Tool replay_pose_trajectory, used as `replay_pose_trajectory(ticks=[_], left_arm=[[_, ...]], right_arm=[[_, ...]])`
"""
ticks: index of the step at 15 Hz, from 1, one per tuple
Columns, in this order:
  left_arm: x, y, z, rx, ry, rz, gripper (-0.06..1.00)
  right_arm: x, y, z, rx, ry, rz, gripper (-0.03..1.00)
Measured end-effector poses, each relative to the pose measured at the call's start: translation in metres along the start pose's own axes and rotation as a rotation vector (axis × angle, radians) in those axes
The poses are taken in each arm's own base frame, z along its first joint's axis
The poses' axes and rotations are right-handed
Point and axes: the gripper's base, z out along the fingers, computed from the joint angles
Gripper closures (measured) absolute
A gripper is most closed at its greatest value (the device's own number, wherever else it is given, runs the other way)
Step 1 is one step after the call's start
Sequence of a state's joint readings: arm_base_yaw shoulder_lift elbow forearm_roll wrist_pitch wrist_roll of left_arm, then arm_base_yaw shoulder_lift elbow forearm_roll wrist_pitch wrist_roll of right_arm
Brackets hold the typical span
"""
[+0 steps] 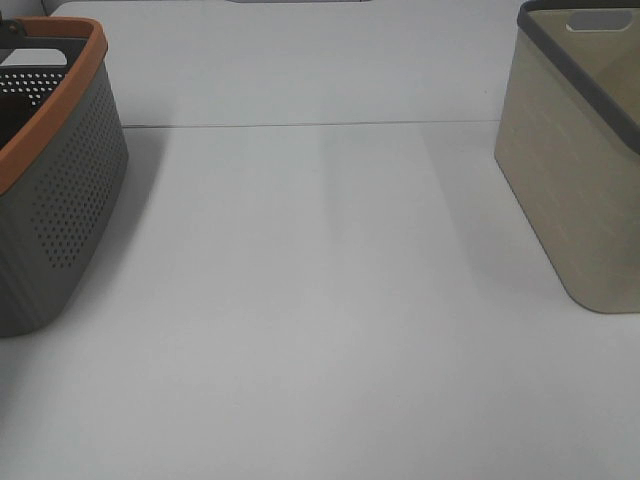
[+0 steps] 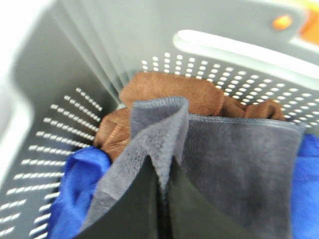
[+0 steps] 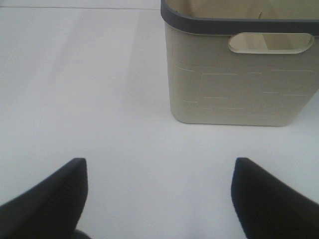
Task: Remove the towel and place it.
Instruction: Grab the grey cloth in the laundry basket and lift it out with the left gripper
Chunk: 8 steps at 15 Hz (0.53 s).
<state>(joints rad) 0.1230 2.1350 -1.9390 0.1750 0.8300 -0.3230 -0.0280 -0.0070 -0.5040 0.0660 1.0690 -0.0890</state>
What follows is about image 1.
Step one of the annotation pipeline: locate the beige basket grey rim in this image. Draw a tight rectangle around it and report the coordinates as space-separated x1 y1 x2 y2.
494 1 639 314

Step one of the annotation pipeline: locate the grey perforated basket orange rim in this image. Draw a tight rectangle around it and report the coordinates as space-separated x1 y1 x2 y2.
1 17 129 337

